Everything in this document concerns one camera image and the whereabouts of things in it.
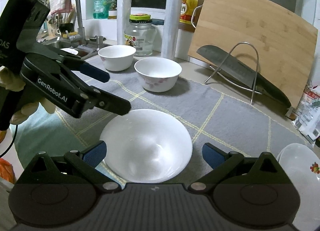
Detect white floral bowl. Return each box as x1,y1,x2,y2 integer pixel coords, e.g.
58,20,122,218
134,58,182,93

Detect white bowl sink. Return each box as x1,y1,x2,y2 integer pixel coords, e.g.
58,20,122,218
100,109,193,183

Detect steel kitchen sink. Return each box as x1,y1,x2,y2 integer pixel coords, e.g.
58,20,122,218
42,37,110,59

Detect steel kitchen faucet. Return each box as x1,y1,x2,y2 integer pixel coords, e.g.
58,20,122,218
59,0,86,45

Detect gloved left hand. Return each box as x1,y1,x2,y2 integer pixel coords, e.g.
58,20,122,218
0,65,57,126

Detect white red strainer basket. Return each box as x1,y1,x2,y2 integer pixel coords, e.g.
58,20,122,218
61,48,79,55

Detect sink soap dispenser knob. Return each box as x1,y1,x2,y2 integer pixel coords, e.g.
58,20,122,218
89,35,105,50

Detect small potted plant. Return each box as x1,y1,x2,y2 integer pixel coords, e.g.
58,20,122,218
108,0,117,20

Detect grey checked table mat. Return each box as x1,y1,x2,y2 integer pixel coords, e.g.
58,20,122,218
15,68,306,184

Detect glass jar green lid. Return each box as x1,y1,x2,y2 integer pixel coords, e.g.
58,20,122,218
124,14,156,57

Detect pink cloth on faucet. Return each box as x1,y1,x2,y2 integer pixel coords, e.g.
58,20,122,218
49,0,72,15

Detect plastic wrap roll left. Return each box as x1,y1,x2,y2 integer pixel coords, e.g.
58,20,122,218
117,0,132,45

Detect plastic wrap roll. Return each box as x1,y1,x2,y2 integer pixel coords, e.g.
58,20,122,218
117,0,132,45
161,0,182,59

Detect steel cleaver knife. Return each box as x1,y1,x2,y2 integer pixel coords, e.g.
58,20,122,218
196,45,291,108

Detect white plastic food bag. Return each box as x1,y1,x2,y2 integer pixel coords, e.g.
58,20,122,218
293,84,319,143

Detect plastic wrap roll right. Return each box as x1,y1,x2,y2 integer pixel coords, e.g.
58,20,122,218
161,0,182,59

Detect bamboo cutting board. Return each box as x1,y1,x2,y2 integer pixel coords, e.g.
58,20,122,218
188,0,318,108

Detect brown vinegar jug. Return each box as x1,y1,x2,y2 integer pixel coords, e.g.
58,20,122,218
179,0,204,33

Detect black cable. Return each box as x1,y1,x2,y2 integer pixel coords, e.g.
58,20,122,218
0,123,19,159

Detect wire knife stand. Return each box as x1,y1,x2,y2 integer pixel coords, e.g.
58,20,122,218
196,42,261,104

